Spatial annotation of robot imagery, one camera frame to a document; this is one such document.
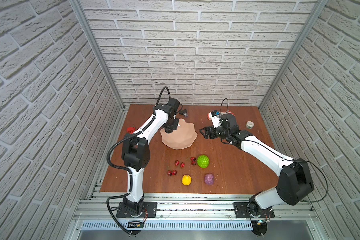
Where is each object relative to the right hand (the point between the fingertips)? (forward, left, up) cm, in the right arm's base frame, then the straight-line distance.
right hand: (205, 127), depth 84 cm
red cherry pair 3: (-11, +8, -17) cm, 22 cm away
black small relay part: (+29, +10, -17) cm, 35 cm away
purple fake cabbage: (-24, +1, -14) cm, 28 cm away
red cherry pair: (-18, +20, -18) cm, 32 cm away
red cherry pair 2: (-12, +18, -18) cm, 28 cm away
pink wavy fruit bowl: (+6, +12, -17) cm, 22 cm away
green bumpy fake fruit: (-14, +2, -13) cm, 20 cm away
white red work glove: (0, -1, +9) cm, 9 cm away
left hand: (+9, +20, -5) cm, 22 cm away
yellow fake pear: (-24, +13, -14) cm, 31 cm away
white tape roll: (+12, -37, -16) cm, 42 cm away
